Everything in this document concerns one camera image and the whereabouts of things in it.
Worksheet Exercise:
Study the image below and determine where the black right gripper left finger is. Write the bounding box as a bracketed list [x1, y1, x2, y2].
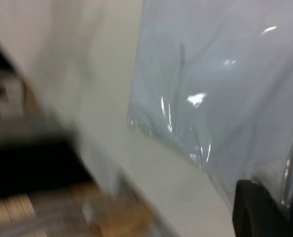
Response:
[232, 179, 293, 237]

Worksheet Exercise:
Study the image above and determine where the clear zip bag green zipper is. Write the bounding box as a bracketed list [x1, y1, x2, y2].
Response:
[127, 0, 293, 210]

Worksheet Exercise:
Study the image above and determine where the brown cardboard box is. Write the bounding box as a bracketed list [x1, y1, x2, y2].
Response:
[69, 182, 154, 237]

